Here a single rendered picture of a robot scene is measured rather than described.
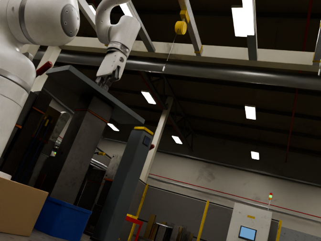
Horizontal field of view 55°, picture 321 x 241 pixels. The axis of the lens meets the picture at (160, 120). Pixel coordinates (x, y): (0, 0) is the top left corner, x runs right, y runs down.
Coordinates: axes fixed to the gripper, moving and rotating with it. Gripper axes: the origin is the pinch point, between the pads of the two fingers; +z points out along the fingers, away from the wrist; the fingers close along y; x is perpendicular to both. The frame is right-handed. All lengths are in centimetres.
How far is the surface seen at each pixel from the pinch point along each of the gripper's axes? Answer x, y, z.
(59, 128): -0.5, 19.5, 14.5
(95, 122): -1.0, -3.1, 12.2
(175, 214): -580, 454, -26
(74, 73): 14.8, -7.7, 3.6
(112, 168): -31.8, 21.4, 19.0
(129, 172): -24.0, -1.2, 21.7
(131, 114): -11.9, -5.5, 3.4
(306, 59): -276, 52, -219
